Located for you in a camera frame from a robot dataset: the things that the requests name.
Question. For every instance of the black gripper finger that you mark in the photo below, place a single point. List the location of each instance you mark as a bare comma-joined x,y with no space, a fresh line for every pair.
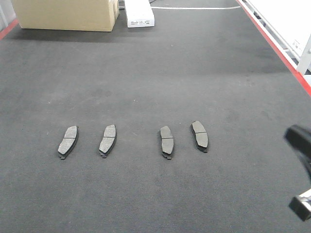
299,138
301,205

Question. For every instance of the white long box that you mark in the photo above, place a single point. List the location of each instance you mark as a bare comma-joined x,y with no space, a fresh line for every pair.
139,14

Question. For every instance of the cardboard box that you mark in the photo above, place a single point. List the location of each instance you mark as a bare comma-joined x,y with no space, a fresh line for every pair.
73,15

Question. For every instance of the grey brake pad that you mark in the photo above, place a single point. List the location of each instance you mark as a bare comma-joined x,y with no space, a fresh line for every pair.
167,142
68,142
108,141
200,136

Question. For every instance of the white aluminium side frame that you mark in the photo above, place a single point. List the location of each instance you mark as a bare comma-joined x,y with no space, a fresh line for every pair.
290,20

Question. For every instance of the dark conveyor belt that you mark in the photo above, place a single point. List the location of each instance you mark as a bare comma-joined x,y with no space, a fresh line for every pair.
208,66

